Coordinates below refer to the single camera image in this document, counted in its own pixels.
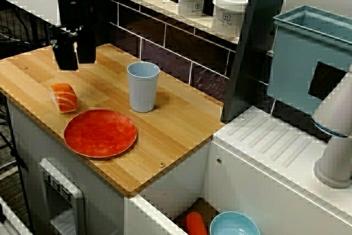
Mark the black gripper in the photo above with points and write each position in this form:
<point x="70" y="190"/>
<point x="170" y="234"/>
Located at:
<point x="72" y="9"/>

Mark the salmon sushi toy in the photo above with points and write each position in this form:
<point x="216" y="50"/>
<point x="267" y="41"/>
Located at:
<point x="64" y="98"/>

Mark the light blue plastic cup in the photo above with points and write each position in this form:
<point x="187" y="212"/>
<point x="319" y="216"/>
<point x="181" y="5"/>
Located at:
<point x="143" y="92"/>

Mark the red round plate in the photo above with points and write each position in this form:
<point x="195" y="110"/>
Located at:
<point x="100" y="134"/>

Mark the grey appliance panel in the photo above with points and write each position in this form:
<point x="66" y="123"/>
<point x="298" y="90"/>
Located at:
<point x="60" y="191"/>

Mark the white toy kitchen unit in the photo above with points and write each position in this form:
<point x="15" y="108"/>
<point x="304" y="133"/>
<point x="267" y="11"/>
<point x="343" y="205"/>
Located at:
<point x="165" y="191"/>

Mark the dark brown sink mat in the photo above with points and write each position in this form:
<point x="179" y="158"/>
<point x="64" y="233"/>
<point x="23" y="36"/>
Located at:
<point x="203" y="207"/>

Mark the orange toy carrot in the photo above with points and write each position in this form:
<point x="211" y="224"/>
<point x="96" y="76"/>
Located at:
<point x="195" y="225"/>

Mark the teal plastic bin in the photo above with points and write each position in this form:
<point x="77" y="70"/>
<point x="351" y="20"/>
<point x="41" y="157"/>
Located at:
<point x="291" y="59"/>

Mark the light blue bowl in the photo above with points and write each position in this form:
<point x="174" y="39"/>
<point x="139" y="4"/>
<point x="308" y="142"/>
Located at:
<point x="233" y="222"/>

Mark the black square patch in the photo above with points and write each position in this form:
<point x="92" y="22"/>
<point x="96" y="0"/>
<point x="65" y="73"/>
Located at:
<point x="325" y="81"/>

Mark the white toy faucet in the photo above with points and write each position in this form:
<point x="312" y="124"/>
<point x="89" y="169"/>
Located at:
<point x="332" y="108"/>

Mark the silver metal rail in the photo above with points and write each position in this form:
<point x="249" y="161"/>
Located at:
<point x="11" y="219"/>

